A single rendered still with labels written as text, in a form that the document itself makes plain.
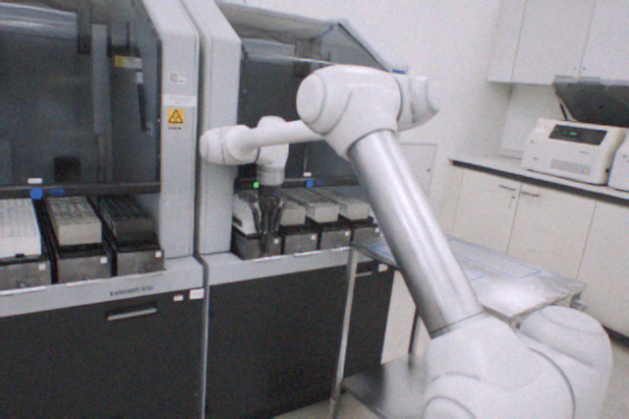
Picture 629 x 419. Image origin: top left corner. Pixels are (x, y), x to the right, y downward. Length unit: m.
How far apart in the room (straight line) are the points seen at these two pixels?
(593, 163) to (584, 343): 2.50
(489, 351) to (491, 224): 2.99
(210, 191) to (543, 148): 2.49
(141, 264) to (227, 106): 0.55
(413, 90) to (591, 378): 0.61
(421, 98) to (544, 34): 2.99
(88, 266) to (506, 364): 1.09
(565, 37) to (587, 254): 1.50
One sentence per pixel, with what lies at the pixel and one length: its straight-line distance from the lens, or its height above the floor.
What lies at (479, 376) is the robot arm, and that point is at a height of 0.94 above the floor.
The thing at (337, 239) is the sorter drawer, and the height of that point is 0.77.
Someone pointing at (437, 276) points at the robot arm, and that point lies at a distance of 0.80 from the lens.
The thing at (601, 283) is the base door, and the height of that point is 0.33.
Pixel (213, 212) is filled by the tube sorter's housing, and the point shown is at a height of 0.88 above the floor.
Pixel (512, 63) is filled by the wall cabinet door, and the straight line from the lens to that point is 4.05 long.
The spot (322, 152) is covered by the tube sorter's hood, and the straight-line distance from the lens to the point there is 1.73.
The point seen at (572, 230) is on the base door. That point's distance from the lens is 3.42.
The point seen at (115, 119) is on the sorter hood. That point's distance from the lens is 1.44.
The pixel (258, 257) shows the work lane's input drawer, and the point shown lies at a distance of 1.61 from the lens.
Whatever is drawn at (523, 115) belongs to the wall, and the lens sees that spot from 4.35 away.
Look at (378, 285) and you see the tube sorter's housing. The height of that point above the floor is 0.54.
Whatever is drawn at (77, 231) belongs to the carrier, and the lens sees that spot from 1.49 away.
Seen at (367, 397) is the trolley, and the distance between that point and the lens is 1.78.
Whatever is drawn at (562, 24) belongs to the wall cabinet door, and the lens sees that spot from 3.90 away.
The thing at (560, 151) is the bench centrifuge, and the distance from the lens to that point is 3.45.
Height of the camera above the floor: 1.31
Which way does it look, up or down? 15 degrees down
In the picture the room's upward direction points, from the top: 6 degrees clockwise
